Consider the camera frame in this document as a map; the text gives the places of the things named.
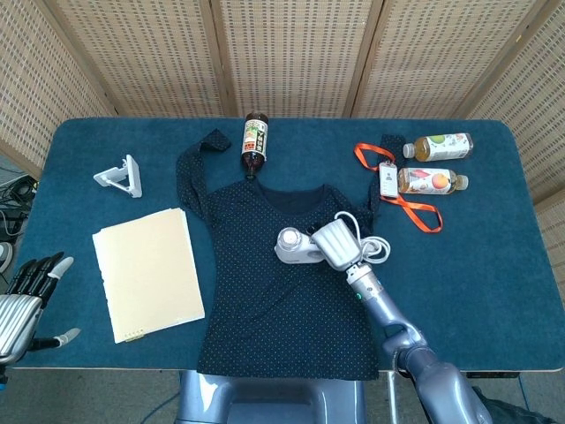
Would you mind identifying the white metal table leg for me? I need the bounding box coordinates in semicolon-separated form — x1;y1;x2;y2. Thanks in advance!
386;370;398;424

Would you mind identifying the blue jeans leg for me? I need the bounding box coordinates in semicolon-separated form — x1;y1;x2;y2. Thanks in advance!
471;385;548;424

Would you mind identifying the blue grey robot torso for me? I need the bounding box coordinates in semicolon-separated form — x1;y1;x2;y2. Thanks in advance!
176;369;367;424

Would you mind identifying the white folding phone stand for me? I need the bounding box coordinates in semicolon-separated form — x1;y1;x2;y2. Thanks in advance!
92;154;144;200

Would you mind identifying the orange lanyard strap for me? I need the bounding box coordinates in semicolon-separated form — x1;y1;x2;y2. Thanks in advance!
353;141;444;234

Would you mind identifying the green apple tea bottle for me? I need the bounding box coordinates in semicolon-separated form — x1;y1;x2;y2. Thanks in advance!
402;132;474;162

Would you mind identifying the dark blue polka dot shirt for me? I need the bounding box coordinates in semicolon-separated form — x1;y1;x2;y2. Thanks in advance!
175;127;407;382

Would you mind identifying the cream paper folder stack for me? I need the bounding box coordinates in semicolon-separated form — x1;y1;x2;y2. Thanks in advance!
91;207;207;345

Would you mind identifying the white power cable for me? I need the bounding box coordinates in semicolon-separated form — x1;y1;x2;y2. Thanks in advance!
334;210;392;265

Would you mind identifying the dark brown drink bottle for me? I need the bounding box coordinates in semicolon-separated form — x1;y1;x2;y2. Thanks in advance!
240;112;270;181

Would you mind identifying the woven wooden folding screen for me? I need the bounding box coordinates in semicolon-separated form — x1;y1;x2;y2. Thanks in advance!
0;0;565;207

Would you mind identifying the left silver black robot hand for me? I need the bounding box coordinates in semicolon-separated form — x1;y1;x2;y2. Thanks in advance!
0;251;81;366

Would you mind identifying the black box under table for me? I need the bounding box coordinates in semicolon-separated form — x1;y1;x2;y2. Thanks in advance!
466;370;520;380

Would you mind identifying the blue floor cable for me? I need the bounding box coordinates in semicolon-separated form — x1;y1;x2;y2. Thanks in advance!
519;373;531;414
143;388;183;423

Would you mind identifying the peach tea bottle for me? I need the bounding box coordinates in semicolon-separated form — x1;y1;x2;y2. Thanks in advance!
396;167;470;196

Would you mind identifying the blue felt table cover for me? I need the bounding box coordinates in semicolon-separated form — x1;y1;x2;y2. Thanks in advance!
0;117;565;372

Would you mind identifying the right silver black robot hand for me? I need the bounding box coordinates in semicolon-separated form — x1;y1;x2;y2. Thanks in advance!
306;220;359;270

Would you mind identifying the white ID badge card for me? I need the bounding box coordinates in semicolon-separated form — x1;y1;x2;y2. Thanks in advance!
378;161;399;197

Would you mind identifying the black floor cable bundle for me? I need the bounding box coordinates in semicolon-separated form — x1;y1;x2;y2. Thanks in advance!
0;174;40;239

